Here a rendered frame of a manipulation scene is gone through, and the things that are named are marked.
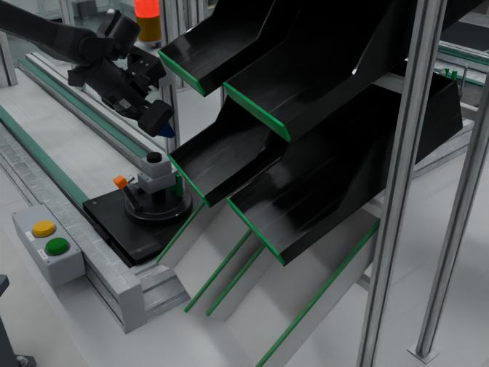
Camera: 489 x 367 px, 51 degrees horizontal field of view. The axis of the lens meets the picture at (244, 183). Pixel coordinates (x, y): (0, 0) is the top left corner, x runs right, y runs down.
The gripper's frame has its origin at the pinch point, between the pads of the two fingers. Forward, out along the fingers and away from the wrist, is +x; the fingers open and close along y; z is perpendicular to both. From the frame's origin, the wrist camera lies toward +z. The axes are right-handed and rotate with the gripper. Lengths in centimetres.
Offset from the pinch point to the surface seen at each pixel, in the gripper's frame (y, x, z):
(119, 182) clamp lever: -0.9, 2.4, -13.1
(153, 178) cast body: -2.1, 7.2, -8.6
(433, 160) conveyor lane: -17, 67, 41
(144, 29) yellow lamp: 17.4, -3.6, 14.6
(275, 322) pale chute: -43.2, 6.4, -13.6
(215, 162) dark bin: -26.6, -6.0, -0.9
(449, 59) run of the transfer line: 23, 107, 97
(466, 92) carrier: -6, 81, 71
